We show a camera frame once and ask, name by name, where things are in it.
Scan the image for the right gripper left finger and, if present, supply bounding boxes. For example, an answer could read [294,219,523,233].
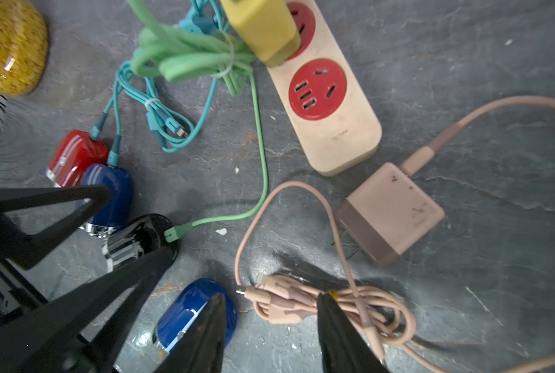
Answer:
[156,294,227,372]

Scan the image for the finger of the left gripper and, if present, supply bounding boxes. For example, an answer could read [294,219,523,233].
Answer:
[0,185,110,270]
[0,247,174,372]

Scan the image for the blue shaver left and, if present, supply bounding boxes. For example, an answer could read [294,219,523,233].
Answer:
[80,163,133,238]

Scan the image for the pink charging cable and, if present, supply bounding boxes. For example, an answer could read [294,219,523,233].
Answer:
[234,95,555,373]

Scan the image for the yellow-green charger adapter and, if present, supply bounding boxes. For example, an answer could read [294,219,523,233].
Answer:
[221,0,301,68]

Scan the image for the black shaver left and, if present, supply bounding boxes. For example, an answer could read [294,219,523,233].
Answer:
[102,214,180,273]

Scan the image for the beige power strip red sockets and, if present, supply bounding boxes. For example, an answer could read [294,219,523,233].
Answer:
[268,1,382,177]

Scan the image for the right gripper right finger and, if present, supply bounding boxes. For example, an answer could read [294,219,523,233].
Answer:
[317,294,389,373]

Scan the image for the yellow jar red lid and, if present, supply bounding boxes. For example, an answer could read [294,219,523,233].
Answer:
[0,1,48,96]

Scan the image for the blue striped shaver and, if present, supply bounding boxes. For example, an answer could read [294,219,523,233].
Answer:
[152,278,238,354]

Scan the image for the pink charger adapter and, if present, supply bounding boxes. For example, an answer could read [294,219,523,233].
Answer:
[336,163,445,267]

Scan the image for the light green cable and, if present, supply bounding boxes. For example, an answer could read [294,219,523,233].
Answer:
[127,0,269,243]

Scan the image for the teal cable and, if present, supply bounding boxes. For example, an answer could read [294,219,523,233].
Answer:
[88,0,227,169]

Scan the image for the red shaver far left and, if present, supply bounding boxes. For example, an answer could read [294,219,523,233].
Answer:
[46,130,109,187]

